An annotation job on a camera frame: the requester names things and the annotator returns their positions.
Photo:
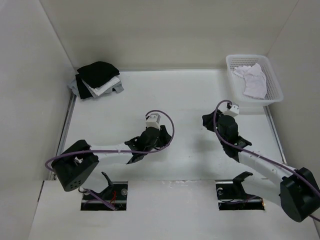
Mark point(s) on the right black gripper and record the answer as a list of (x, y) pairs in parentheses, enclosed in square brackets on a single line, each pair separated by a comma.
[(206, 120)]

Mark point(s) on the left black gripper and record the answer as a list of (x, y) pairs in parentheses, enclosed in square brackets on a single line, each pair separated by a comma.
[(164, 137)]

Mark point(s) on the white tank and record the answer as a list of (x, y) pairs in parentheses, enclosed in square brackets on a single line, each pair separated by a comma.
[(255, 80), (98, 91)]

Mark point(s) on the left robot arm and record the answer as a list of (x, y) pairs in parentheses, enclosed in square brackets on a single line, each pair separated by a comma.
[(74, 168)]

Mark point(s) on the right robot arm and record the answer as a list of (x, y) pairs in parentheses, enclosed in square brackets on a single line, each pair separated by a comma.
[(294, 190)]

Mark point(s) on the grey folded tank top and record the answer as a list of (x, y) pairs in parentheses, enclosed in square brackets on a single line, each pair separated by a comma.
[(118, 88)]

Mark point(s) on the white folded tank top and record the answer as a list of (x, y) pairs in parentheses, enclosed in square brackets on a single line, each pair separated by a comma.
[(98, 91)]

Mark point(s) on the lower black folded tank top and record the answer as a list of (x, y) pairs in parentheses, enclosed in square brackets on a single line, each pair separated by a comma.
[(84, 93)]

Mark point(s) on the black folded tank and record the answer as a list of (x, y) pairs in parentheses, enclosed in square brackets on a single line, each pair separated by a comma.
[(97, 73), (84, 93)]

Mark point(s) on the white plastic basket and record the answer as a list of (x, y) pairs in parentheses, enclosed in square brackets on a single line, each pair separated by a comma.
[(237, 84)]

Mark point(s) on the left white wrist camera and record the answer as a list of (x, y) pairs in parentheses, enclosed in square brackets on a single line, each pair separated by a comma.
[(153, 121)]

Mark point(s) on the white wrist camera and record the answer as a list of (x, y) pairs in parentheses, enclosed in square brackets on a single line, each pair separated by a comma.
[(233, 110), (153, 121)]

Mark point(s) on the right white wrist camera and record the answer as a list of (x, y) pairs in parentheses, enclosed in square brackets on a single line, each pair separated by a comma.
[(233, 110)]

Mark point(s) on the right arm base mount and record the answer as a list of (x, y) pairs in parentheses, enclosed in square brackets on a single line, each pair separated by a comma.
[(233, 198)]

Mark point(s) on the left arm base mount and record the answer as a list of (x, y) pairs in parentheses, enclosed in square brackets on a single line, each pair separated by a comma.
[(117, 197)]

